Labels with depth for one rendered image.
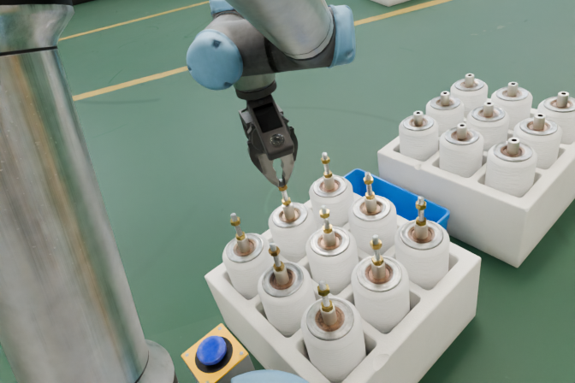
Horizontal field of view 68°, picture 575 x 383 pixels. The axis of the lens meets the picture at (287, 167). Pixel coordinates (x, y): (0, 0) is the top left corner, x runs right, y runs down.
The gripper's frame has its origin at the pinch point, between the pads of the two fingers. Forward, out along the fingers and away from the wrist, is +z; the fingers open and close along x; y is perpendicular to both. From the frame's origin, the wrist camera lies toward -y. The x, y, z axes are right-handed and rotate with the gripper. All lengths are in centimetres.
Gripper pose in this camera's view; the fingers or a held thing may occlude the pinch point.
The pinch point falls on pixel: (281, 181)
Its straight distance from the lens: 82.5
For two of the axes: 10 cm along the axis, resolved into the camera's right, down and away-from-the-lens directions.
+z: 1.9, 8.0, 5.6
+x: -9.3, 3.4, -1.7
